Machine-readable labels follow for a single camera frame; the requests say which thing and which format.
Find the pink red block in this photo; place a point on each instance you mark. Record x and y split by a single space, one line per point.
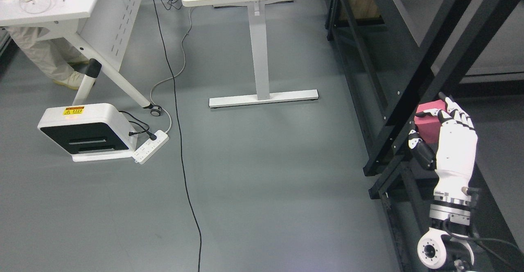
429 127

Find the white power strip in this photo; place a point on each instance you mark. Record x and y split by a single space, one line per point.
150 147

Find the white box device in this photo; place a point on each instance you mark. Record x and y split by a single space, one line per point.
89 132

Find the black metal shelf rack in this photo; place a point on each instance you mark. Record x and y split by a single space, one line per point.
398 54

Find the person in beige clothes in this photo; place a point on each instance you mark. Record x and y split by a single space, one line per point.
54 57

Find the white folding desk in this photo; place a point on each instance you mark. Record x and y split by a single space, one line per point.
99 29

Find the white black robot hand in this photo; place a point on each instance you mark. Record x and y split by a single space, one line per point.
454 159

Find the white table with T-foot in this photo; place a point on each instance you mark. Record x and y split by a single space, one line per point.
258 33

